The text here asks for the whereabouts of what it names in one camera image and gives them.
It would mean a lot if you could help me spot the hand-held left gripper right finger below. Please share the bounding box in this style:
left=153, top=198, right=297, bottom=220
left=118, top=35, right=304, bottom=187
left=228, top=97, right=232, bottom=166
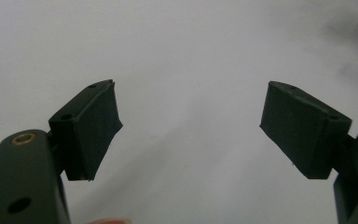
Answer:
left=259, top=80, right=353, bottom=181

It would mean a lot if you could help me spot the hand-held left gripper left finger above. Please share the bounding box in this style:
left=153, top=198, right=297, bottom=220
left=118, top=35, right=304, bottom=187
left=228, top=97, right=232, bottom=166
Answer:
left=48, top=78, right=124, bottom=182

